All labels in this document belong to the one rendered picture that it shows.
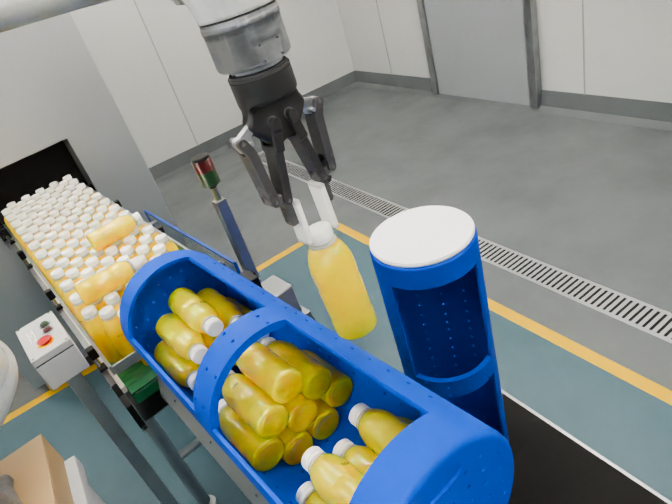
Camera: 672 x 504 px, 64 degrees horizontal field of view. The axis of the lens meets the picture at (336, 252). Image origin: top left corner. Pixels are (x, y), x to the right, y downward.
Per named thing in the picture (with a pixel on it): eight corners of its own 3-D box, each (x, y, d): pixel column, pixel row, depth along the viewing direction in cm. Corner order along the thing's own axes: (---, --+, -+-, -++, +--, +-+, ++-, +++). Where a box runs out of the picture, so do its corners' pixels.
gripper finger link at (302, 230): (299, 199, 68) (294, 201, 68) (315, 244, 72) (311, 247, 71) (286, 195, 70) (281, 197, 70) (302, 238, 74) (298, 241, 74)
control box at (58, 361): (53, 391, 133) (29, 362, 128) (35, 357, 148) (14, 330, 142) (90, 366, 137) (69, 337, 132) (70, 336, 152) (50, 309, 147)
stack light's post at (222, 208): (312, 418, 234) (216, 203, 176) (307, 413, 237) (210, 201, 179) (319, 412, 236) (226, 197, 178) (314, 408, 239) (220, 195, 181)
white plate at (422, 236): (350, 239, 147) (351, 242, 148) (410, 279, 125) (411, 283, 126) (428, 195, 155) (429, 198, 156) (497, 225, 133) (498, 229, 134)
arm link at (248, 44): (292, -5, 57) (310, 50, 60) (249, 2, 64) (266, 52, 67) (223, 25, 53) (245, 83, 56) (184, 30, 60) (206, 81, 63)
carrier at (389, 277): (410, 439, 194) (463, 496, 171) (349, 242, 148) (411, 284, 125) (469, 396, 202) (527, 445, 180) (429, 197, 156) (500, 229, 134)
